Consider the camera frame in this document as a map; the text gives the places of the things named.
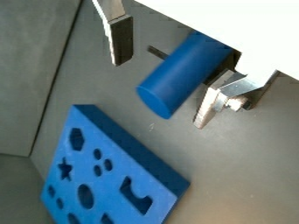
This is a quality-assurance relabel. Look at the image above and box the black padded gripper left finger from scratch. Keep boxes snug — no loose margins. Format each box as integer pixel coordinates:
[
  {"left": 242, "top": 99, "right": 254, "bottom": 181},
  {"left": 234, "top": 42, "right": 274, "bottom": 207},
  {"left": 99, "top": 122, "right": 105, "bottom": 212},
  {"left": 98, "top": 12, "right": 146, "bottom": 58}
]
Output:
[{"left": 91, "top": 0, "right": 134, "bottom": 66}]

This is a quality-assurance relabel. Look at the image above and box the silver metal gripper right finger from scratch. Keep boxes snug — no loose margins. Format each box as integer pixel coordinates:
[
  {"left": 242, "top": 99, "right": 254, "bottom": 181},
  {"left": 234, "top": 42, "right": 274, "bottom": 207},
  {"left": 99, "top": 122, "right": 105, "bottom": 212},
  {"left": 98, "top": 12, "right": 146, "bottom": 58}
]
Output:
[{"left": 193, "top": 69, "right": 278, "bottom": 130}]

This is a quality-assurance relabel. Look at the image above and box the blue round cylinder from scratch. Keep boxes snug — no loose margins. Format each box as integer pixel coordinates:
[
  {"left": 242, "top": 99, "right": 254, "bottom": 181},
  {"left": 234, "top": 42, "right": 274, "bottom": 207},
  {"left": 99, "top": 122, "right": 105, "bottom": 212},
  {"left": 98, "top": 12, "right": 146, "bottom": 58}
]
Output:
[{"left": 135, "top": 31, "right": 233, "bottom": 119}]

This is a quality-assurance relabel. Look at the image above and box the blue shape sorting board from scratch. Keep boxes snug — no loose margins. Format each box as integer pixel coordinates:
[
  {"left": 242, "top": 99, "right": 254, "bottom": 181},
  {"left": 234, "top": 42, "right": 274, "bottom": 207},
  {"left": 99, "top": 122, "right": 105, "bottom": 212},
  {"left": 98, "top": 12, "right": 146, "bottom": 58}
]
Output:
[{"left": 42, "top": 105, "right": 190, "bottom": 224}]

